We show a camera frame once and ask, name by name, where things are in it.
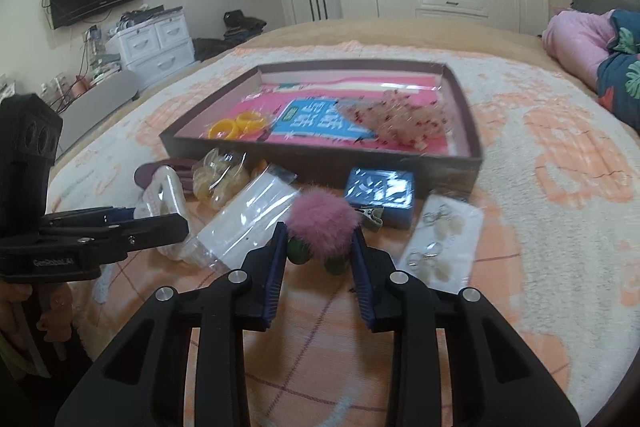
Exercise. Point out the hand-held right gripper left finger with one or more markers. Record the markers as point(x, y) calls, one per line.
point(275, 279)

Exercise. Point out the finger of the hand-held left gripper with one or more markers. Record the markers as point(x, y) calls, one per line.
point(150, 232)
point(90, 217)

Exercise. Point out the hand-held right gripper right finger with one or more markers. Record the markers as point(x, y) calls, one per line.
point(362, 279)

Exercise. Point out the maroon hair clip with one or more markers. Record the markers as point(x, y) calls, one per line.
point(160, 169)

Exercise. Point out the pink pompom hair clip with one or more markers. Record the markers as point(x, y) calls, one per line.
point(320, 219)

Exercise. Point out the blue square box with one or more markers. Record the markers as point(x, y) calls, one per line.
point(380, 194)

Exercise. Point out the brown shallow box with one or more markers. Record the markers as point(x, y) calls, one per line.
point(320, 164)

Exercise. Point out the person's left hand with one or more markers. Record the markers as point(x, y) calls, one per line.
point(52, 314)

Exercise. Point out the dark green round ornament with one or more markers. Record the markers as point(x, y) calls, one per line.
point(336, 266)
point(297, 252)

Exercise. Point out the white heart-shaped ornament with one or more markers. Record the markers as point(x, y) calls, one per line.
point(167, 189)

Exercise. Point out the clear plastic bag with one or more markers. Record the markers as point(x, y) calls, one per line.
point(245, 217)

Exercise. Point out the grey padded board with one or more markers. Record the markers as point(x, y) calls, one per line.
point(95, 112)

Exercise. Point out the bag of pale bead ornaments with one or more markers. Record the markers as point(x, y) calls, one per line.
point(220, 179)

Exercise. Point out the clear bag of earrings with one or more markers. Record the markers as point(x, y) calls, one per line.
point(445, 237)

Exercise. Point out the pink beaded scrunchie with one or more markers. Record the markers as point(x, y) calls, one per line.
point(400, 122)

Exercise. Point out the blue printed card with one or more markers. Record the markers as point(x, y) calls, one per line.
point(315, 119)

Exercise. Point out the white drawer cabinet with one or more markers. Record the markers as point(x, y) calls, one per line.
point(160, 47)

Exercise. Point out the dark bag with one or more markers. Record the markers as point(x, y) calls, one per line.
point(212, 49)

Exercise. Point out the dark clothes pile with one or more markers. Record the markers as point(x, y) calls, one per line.
point(242, 24)

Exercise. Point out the beige bed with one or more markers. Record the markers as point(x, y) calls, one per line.
point(400, 32)

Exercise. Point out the pink quilt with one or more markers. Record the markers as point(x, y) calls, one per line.
point(575, 47)

